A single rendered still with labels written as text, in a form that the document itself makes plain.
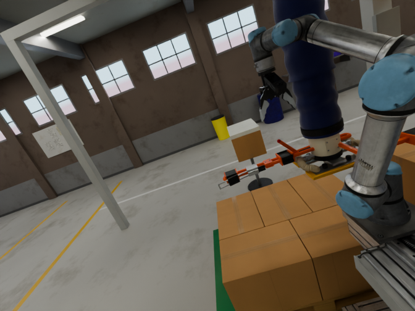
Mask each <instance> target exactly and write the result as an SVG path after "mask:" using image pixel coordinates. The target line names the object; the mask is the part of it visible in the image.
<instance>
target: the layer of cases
mask: <svg viewBox="0 0 415 311"><path fill-rule="evenodd" d="M343 185H344V182H342V181H341V180H340V179H338V178H337V177H336V176H334V175H333V174H331V175H328V176H325V177H323V178H320V179H317V180H313V179H312V178H310V177H309V176H308V175H307V174H302V175H299V176H296V177H293V178H289V179H287V180H283V181H280V182H278V183H274V184H272V185H268V186H265V187H262V188H259V189H255V190H253V191H249V192H247V193H243V194H240V195H237V196H234V197H230V198H228V199H224V200H222V201H219V202H216V205H217V221H218V229H219V244H220V259H221V267H222V282H223V285H224V287H225V289H226V292H227V294H228V296H229V298H230V300H231V302H232V304H233V306H234V308H235V311H283V310H288V309H292V308H295V307H300V306H303V305H308V304H312V303H315V302H319V301H322V300H327V299H331V298H334V297H339V296H344V295H347V294H351V293H354V292H359V291H363V290H367V289H371V288H372V286H371V285H370V284H369V283H368V282H367V281H366V279H365V278H364V277H363V276H362V274H360V272H359V271H358V270H357V269H356V266H355V262H354V255H355V256H356V255H359V254H361V251H362V250H364V248H363V247H362V245H360V243H358V242H357V240H355V239H354V237H352V235H350V232H349V228H348V222H347V219H346V218H345V217H344V216H343V214H342V209H341V208H340V206H339V205H338V204H337V202H336V200H335V196H336V194H337V193H338V191H340V190H341V189H342V188H343Z"/></svg>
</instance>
